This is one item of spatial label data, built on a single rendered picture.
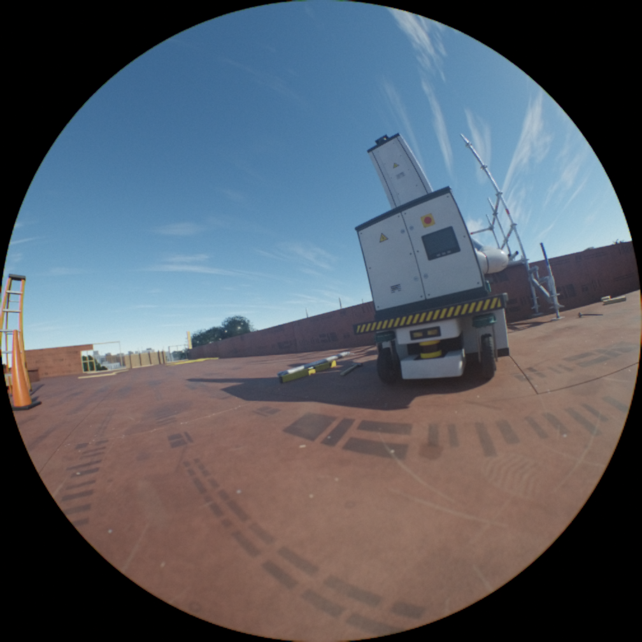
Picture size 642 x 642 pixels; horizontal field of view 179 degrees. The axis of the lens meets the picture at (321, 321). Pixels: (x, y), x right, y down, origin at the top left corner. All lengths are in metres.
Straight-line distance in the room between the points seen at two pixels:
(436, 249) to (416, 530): 0.92
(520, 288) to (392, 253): 2.48
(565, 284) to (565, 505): 3.26
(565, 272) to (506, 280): 1.03
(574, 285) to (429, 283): 2.96
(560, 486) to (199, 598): 0.51
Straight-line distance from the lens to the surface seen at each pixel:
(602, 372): 0.92
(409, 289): 0.96
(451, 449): 0.51
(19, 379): 2.68
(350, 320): 3.66
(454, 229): 0.96
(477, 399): 0.75
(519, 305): 3.21
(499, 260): 1.56
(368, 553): 0.34
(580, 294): 3.66
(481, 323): 0.86
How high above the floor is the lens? 0.30
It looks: 4 degrees up
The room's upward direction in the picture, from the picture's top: 10 degrees counter-clockwise
